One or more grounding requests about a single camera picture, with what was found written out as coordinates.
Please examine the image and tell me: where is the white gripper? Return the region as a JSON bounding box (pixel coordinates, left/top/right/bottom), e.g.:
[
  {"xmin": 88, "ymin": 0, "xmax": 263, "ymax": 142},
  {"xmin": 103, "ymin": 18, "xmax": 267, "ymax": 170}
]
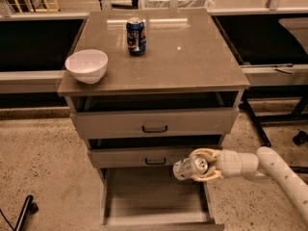
[{"xmin": 190, "ymin": 148, "xmax": 259, "ymax": 182}]

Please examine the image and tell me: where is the silver 7up can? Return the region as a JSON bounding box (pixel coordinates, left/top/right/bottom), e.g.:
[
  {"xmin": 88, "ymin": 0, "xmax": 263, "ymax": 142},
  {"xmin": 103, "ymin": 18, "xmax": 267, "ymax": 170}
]
[{"xmin": 173, "ymin": 156, "xmax": 208, "ymax": 180}]

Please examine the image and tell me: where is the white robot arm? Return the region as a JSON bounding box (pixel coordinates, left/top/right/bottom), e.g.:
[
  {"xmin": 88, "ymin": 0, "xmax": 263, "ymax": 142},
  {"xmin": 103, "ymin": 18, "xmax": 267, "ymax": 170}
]
[{"xmin": 190, "ymin": 146, "xmax": 308, "ymax": 224}]

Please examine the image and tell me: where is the top grey drawer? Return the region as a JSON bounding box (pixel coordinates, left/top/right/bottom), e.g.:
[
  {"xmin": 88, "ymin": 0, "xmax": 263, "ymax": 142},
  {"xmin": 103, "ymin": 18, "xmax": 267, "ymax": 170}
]
[{"xmin": 71, "ymin": 108, "xmax": 239, "ymax": 139}]

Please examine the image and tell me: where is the grey drawer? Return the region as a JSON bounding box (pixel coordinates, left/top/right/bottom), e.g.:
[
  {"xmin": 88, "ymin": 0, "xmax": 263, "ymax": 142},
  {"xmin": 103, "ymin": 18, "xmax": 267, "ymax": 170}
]
[
  {"xmin": 87, "ymin": 144, "xmax": 223, "ymax": 169},
  {"xmin": 99, "ymin": 166, "xmax": 224, "ymax": 231},
  {"xmin": 71, "ymin": 108, "xmax": 239, "ymax": 139}
]

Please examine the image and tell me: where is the middle grey drawer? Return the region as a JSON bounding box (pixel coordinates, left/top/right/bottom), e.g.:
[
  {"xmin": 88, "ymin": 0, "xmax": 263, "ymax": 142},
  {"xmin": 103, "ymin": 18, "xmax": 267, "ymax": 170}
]
[{"xmin": 87, "ymin": 144, "xmax": 223, "ymax": 169}]

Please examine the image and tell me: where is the bottom grey drawer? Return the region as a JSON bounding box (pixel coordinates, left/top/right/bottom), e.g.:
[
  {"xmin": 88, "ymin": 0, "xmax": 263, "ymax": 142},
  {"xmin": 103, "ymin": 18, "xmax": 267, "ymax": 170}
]
[{"xmin": 99, "ymin": 166, "xmax": 224, "ymax": 231}]

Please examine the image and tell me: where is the grey drawer cabinet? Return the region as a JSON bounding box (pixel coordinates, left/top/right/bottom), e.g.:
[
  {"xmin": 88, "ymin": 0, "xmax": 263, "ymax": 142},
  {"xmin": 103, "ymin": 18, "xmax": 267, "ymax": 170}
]
[{"xmin": 57, "ymin": 8, "xmax": 251, "ymax": 231}]

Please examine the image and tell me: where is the blue soda can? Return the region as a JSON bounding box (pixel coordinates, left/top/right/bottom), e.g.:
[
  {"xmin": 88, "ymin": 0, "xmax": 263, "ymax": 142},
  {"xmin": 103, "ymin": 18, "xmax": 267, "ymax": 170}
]
[{"xmin": 126, "ymin": 17, "xmax": 146, "ymax": 56}]

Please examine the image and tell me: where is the black caster leg right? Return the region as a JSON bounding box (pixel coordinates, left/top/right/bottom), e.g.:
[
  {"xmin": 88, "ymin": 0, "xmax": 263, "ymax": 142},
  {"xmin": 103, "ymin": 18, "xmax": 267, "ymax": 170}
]
[{"xmin": 291, "ymin": 167, "xmax": 308, "ymax": 174}]

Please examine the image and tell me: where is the black caster wheel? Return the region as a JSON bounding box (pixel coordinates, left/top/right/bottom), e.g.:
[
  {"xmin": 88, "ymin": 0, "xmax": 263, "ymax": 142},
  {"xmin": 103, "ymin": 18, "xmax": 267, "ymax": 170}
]
[{"xmin": 293, "ymin": 131, "xmax": 308, "ymax": 145}]

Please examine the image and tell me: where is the white bowl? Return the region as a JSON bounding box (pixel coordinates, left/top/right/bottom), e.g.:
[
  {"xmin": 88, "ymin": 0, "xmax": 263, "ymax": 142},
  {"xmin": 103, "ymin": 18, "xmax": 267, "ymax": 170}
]
[{"xmin": 65, "ymin": 49, "xmax": 108, "ymax": 84}]

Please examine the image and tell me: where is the black chair leg left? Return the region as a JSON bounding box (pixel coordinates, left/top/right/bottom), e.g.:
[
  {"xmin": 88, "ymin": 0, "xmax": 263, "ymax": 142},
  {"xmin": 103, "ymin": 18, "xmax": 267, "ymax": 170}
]
[{"xmin": 0, "ymin": 194, "xmax": 39, "ymax": 231}]

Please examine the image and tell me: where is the white wire basket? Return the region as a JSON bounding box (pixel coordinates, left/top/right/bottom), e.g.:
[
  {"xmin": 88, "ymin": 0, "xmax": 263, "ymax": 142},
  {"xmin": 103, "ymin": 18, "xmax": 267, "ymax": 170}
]
[{"xmin": 139, "ymin": 0, "xmax": 215, "ymax": 10}]

